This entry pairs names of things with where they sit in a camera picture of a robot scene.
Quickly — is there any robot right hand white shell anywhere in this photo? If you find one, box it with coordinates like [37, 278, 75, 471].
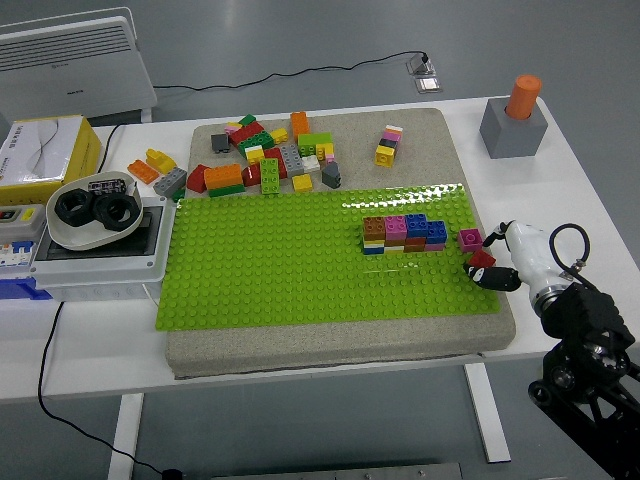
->
[462, 218, 569, 297]

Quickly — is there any red square brick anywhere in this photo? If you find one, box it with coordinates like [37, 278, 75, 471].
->
[468, 248, 497, 271]

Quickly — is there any magenta square brick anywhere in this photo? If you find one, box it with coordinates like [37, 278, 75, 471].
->
[458, 227, 485, 254]

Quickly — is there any green studded baseplate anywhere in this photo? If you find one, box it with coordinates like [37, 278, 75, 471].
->
[153, 183, 503, 332]

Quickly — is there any grey block holder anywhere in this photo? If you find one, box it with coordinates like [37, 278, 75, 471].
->
[478, 96, 548, 160]

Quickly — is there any pink square brick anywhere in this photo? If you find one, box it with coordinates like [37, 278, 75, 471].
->
[384, 215, 408, 241]

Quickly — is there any grey-brown mat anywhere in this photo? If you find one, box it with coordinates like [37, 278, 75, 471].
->
[164, 107, 517, 380]

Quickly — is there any orange cylinder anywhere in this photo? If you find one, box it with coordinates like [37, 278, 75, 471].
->
[504, 74, 544, 122]

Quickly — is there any white table leg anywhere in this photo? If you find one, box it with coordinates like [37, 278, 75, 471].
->
[106, 392, 146, 480]
[462, 362, 513, 465]

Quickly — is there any yellow black pink brick stack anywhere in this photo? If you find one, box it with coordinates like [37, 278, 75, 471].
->
[374, 124, 405, 169]

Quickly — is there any dark grey slope brick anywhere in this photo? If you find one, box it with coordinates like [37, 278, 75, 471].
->
[320, 161, 344, 190]

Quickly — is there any open metal floor socket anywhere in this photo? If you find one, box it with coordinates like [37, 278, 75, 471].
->
[405, 51, 438, 77]

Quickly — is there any lime green long brick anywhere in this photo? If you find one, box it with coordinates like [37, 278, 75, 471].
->
[297, 131, 335, 157]
[259, 157, 283, 196]

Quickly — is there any light grey long brick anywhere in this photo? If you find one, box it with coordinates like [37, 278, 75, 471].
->
[152, 166, 189, 198]
[279, 143, 306, 178]

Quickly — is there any orange long brick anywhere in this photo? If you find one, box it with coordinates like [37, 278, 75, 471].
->
[290, 110, 312, 142]

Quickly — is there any red long brick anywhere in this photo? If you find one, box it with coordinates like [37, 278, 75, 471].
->
[262, 146, 289, 181]

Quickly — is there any grey metal plate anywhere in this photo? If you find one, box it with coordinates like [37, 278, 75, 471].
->
[209, 461, 464, 480]

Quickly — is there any dark green long brick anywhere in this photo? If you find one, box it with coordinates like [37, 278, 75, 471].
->
[236, 134, 276, 159]

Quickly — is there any large red brick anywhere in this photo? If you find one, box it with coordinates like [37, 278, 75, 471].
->
[228, 120, 267, 148]

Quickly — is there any dark green flat brick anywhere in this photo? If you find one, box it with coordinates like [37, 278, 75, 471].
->
[207, 183, 247, 199]

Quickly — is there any large orange brick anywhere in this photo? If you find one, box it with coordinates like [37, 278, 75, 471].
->
[203, 163, 245, 192]

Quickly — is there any red slope brick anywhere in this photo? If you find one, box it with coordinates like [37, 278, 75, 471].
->
[185, 163, 212, 194]

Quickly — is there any yellow curved brick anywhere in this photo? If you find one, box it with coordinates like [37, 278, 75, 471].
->
[145, 147, 178, 176]

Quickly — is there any orange flat brick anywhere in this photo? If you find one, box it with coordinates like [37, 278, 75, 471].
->
[126, 158, 161, 186]

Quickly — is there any large black nut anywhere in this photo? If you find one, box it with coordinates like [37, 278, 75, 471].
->
[93, 192, 140, 233]
[53, 188, 98, 230]

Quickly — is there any small black patterned part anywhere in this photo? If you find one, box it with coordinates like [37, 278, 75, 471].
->
[87, 176, 127, 196]

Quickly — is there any white bowl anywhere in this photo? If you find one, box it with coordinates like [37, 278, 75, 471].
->
[45, 170, 146, 253]

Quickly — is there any white panel heater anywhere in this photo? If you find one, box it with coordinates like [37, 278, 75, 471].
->
[0, 6, 159, 126]

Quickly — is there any yellow white tissue box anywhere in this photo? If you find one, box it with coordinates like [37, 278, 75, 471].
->
[0, 115, 104, 207]

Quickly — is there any grey circuit breaker unit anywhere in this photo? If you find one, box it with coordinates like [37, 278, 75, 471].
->
[0, 203, 48, 272]

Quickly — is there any black floor cable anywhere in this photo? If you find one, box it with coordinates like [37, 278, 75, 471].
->
[151, 50, 432, 93]

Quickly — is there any black power cable with plug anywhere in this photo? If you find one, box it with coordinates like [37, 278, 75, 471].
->
[36, 122, 184, 480]

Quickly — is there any grey electrical enclosure box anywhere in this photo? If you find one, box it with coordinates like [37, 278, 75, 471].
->
[29, 195, 178, 304]

